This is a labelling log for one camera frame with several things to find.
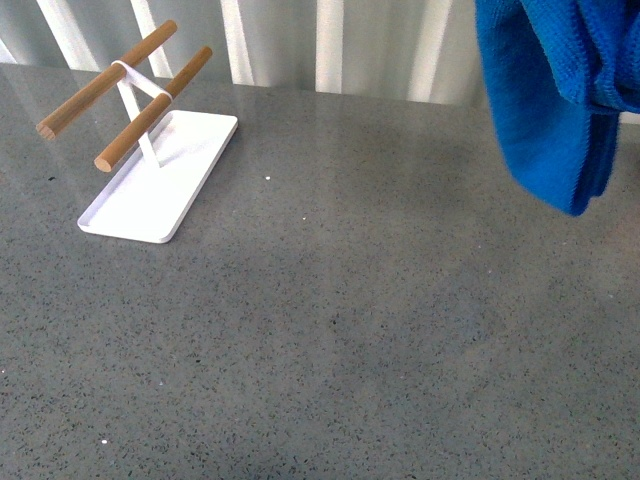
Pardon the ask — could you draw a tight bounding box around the white curtain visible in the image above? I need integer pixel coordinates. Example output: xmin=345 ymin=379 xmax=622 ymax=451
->
xmin=0 ymin=0 xmax=640 ymax=126

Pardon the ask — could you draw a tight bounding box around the blue microfiber cloth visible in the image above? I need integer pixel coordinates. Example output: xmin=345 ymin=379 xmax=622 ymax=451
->
xmin=475 ymin=1 xmax=639 ymax=216

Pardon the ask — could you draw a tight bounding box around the white towel rack stand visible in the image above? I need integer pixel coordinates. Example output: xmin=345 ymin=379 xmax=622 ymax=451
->
xmin=36 ymin=20 xmax=239 ymax=244

